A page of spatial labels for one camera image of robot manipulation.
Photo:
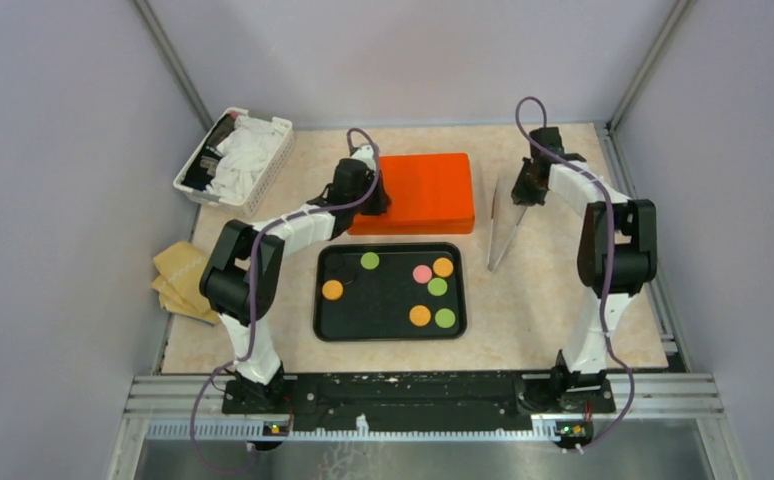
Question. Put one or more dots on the green cookie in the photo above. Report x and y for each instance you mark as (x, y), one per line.
(445, 318)
(437, 287)
(369, 260)

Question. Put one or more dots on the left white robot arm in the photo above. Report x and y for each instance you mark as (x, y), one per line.
(240, 280)

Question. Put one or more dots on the pink cookie right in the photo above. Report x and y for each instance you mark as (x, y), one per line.
(422, 274)

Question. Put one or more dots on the orange cookie bottom right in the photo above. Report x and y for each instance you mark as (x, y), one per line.
(419, 316)

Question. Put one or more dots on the black cookie tray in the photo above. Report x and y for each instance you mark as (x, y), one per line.
(375, 306)

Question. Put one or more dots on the yellow sponge cloth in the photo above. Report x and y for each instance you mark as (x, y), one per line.
(179, 271)

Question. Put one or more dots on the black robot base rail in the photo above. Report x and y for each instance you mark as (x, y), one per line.
(450, 402)

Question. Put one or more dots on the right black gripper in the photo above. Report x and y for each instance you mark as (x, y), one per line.
(519, 195)

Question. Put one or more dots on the orange cookie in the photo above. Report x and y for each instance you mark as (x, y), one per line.
(332, 290)
(419, 316)
(443, 267)

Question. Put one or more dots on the orange box lid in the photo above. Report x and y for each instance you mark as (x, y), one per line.
(428, 186)

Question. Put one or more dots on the orange cookie far left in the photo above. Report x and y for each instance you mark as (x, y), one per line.
(332, 290)

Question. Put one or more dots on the green cookie right middle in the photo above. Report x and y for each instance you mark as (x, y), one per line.
(437, 287)

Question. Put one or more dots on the metal tongs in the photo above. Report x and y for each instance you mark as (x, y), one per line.
(505, 218)

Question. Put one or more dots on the white plastic basket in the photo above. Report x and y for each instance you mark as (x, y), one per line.
(196, 173)

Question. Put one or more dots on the green cookie bottom right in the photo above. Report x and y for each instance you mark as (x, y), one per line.
(445, 318)

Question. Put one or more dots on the green cookie top left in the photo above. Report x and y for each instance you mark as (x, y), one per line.
(369, 260)

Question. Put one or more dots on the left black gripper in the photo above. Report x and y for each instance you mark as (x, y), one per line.
(382, 199)

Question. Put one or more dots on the orange cookie top right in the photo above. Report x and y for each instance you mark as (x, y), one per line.
(443, 267)

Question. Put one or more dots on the orange cookie box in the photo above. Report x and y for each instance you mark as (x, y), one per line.
(383, 225)

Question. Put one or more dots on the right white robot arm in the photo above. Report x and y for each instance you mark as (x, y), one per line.
(616, 257)

